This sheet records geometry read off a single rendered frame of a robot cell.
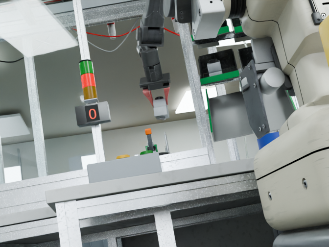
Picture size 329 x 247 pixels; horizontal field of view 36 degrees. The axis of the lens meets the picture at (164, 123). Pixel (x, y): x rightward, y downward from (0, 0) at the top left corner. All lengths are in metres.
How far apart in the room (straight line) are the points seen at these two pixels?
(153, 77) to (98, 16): 1.41
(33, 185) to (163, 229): 0.42
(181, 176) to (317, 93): 0.36
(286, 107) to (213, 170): 0.65
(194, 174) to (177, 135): 9.15
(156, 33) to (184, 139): 8.74
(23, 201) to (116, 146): 8.61
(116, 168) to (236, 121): 0.47
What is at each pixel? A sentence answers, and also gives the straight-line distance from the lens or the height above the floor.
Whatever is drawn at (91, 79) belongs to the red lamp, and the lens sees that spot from 1.90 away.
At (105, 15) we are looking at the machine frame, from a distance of 3.02.
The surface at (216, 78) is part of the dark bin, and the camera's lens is 1.69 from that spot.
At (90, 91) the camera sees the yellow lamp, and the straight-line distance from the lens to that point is 1.88.
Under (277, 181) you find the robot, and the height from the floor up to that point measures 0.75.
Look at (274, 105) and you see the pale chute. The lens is 1.78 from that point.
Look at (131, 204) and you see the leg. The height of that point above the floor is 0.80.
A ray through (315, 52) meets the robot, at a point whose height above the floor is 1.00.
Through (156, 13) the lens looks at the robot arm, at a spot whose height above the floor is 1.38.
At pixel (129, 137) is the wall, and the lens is 10.19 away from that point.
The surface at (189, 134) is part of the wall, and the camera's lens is 10.36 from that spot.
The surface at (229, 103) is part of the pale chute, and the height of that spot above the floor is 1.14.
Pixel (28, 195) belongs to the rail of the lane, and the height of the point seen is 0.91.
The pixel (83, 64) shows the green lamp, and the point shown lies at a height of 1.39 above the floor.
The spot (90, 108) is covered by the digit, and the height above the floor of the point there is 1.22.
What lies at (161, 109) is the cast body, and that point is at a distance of 1.68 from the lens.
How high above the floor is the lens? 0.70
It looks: 13 degrees up
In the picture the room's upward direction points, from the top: 10 degrees counter-clockwise
